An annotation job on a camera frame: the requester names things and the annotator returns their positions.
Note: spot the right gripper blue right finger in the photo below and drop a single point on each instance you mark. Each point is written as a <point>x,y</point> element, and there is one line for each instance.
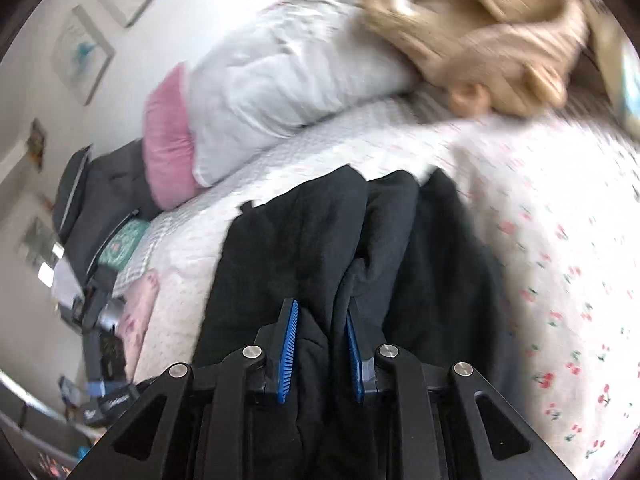
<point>431,422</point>

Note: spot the beige fleece robe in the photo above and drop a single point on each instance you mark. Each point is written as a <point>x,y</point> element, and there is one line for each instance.
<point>511,56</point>

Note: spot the pink velvet pillow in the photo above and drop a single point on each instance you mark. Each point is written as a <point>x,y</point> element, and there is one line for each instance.
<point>167,142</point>

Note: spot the teal patterned box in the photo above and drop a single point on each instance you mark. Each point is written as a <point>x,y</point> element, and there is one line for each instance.
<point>122,245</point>

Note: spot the framed wall picture blue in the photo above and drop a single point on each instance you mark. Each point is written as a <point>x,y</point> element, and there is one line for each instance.
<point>81,55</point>

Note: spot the dark bag on chair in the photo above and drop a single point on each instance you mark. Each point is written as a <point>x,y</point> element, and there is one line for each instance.
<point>96,197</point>

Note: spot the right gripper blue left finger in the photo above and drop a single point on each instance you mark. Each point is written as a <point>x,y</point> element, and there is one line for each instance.
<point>190,423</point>

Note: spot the cherry print bed sheet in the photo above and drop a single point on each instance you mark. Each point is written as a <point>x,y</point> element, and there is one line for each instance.
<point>556,199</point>

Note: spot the black quilted jacket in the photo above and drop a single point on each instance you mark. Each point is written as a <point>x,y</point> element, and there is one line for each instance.
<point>404,253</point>

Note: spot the white grey pillow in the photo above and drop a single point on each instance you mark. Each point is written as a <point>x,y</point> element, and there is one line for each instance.
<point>299,62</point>

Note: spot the cream tote bag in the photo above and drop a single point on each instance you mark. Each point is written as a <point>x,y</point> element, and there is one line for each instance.
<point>618,62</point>

